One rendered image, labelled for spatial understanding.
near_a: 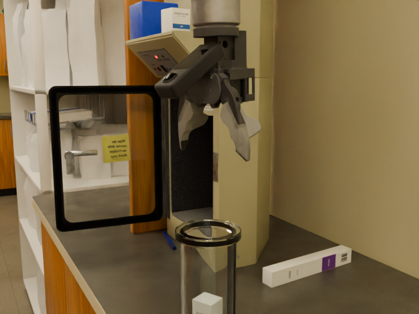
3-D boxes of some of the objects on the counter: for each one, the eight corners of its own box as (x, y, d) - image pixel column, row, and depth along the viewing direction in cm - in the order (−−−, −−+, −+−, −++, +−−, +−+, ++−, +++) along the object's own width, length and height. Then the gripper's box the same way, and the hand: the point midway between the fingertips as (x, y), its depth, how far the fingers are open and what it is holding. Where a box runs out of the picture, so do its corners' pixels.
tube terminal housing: (236, 222, 153) (239, -23, 141) (299, 254, 125) (310, -48, 112) (166, 233, 142) (162, -32, 129) (219, 272, 114) (220, -63, 101)
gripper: (287, 25, 68) (286, 156, 72) (196, 33, 82) (200, 143, 86) (249, 22, 63) (250, 166, 66) (158, 32, 76) (163, 150, 80)
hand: (209, 157), depth 74 cm, fingers open, 14 cm apart
